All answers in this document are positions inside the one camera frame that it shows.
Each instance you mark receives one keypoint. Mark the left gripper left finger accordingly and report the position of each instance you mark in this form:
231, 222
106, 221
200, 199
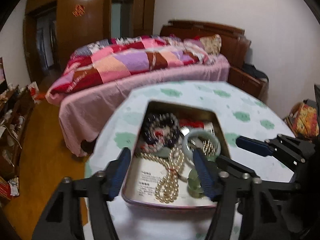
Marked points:
115, 174

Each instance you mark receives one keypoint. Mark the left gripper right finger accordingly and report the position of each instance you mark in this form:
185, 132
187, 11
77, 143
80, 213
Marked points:
208, 174

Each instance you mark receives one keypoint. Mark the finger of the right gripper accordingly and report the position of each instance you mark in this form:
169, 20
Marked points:
255, 146
245, 176

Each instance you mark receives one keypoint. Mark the cloud print table cloth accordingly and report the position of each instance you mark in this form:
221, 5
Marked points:
238, 114

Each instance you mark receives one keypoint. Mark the wicker chair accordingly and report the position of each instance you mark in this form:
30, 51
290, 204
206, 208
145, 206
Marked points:
290, 119

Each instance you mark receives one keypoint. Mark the white paper leaflet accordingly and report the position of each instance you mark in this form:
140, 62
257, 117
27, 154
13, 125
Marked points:
142, 179

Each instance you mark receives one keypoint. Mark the colourful floral cushion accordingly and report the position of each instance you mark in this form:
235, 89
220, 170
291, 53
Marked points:
304, 121

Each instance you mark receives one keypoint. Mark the pale jade bangle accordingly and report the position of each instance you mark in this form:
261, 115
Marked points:
202, 139

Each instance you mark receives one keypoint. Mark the pink tin box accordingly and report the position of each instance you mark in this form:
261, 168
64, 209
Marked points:
159, 140

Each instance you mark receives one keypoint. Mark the wooden nightstand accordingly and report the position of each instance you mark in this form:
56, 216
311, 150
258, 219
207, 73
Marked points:
257, 88

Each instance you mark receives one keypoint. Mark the pink bed sheet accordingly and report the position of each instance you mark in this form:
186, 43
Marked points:
83, 115

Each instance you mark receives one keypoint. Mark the dark clothes on nightstand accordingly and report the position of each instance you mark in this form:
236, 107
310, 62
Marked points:
254, 72

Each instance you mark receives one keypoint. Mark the wooden headboard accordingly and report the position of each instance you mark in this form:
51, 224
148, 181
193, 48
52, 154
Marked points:
227, 40

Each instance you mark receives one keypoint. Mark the patchwork quilt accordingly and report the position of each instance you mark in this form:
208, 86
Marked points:
124, 58

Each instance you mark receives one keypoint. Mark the cluttered wooden dresser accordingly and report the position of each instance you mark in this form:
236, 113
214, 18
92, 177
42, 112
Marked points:
16, 108

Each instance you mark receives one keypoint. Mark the floral pillow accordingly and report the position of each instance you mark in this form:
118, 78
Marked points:
212, 44

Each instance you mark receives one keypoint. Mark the mirror on dresser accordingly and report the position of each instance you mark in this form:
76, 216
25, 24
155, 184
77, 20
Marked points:
3, 81

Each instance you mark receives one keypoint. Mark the brown wooden wardrobe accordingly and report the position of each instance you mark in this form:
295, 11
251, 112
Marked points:
74, 32

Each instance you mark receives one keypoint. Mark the red double happiness decal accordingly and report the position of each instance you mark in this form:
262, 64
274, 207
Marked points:
79, 10

